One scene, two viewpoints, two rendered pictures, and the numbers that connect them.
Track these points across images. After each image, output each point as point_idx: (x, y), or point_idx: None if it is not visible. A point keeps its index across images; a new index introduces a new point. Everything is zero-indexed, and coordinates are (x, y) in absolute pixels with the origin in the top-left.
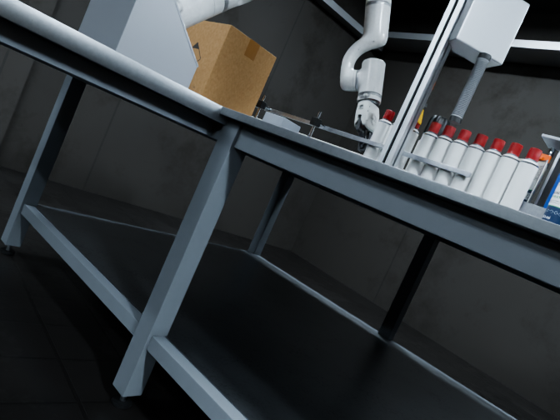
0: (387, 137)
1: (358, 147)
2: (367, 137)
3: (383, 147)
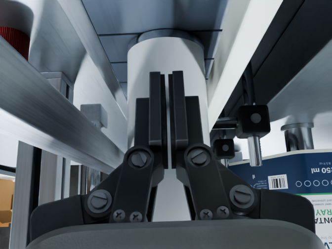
0: (14, 189)
1: (149, 89)
2: (184, 189)
3: (17, 159)
